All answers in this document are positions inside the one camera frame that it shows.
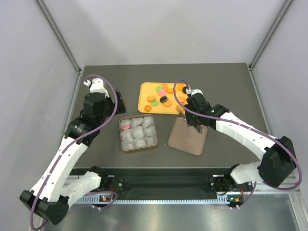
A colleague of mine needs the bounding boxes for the metal tongs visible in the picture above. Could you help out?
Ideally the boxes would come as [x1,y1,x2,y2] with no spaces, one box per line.
[176,105,203,133]

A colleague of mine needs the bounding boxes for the orange round cookie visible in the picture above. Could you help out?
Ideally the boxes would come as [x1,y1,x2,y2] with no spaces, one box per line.
[178,96,186,103]

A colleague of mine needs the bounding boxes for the pink sandwich cookie bottom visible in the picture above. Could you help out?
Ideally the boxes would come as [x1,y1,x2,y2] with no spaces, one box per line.
[122,125,130,130]

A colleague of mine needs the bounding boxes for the pink sandwich cookie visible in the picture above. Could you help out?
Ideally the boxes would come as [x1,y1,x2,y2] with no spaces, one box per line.
[158,89,166,97]
[122,125,130,130]

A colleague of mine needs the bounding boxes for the orange swirl cookie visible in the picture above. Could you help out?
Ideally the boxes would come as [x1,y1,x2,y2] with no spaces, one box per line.
[144,105,152,112]

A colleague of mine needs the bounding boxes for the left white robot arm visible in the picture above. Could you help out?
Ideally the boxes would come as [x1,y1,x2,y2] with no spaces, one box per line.
[20,89,126,225]

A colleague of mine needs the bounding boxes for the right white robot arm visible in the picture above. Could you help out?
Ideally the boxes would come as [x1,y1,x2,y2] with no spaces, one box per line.
[185,90,296,191]

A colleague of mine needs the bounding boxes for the white paper cupcake liner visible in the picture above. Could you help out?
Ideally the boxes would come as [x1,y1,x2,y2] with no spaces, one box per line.
[122,141,135,151]
[143,125,156,137]
[145,136,158,146]
[133,138,147,148]
[130,117,143,129]
[141,116,154,128]
[120,119,131,131]
[131,126,145,139]
[121,129,134,141]

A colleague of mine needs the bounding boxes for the gold cookie tin box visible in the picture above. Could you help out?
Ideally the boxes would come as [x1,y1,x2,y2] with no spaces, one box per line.
[119,114,158,153]

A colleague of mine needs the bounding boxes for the gold tin lid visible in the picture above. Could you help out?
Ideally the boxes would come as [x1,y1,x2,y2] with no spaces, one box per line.
[167,117,208,156]

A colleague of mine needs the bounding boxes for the orange biscuit under black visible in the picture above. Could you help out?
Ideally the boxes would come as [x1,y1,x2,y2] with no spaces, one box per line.
[163,100,172,107]

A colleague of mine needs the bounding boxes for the orange round biscuit left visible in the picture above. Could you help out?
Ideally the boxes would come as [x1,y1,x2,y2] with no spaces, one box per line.
[147,95,156,102]

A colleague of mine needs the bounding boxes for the green sandwich cookie bottom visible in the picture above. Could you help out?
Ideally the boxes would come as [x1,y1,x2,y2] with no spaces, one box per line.
[150,100,158,107]

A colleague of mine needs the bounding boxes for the green sandwich cookie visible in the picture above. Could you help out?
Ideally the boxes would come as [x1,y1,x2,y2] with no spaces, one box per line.
[155,85,164,92]
[150,100,158,107]

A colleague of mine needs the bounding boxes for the pink sandwich cookie top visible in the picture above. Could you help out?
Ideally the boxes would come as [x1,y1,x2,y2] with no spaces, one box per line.
[158,89,166,97]

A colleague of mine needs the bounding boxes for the orange yellow tray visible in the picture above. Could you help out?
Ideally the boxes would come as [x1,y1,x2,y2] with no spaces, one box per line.
[138,82,188,115]

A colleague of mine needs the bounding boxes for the green sandwich cookie top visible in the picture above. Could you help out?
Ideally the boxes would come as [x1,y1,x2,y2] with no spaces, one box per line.
[155,85,164,92]

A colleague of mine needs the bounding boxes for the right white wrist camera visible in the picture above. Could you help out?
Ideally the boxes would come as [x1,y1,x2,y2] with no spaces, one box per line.
[186,89,203,97]

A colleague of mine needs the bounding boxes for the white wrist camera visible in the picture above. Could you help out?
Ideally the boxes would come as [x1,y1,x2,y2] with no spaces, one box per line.
[83,78,109,97]
[186,89,203,97]

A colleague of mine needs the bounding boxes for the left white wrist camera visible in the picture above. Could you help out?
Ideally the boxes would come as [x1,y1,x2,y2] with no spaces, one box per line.
[83,78,109,97]

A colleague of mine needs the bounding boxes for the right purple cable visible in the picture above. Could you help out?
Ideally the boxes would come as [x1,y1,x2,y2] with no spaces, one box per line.
[173,78,303,191]

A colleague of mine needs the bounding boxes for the purple cable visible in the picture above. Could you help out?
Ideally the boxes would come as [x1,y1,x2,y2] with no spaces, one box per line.
[29,74,119,231]
[173,78,303,191]

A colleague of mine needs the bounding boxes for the aluminium frame rail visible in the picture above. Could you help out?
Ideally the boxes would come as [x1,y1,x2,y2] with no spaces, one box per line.
[36,0,84,73]

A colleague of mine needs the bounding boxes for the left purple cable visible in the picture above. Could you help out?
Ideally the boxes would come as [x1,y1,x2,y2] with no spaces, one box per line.
[29,74,119,231]

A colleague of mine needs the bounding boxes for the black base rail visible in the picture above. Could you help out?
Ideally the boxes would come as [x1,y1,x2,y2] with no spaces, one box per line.
[71,166,240,201]

